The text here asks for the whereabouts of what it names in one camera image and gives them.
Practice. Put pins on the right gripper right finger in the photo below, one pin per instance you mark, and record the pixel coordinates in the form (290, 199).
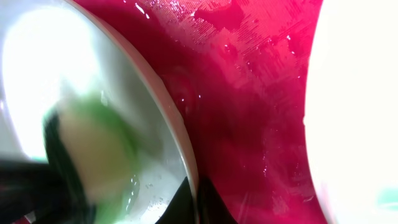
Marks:
(211, 207)

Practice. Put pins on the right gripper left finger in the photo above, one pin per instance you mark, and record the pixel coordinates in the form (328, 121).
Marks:
(180, 209)

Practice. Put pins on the white plate with green stain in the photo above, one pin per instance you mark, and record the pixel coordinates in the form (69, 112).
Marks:
(351, 111)

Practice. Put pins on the light blue plate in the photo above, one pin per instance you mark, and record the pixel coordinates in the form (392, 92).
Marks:
(55, 51)

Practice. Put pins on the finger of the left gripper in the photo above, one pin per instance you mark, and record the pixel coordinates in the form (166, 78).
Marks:
(52, 191)

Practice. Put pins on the green yellow sponge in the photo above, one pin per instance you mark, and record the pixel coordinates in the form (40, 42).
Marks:
(103, 152)

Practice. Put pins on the red plastic tray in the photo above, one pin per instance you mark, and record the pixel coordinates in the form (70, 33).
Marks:
(236, 71)

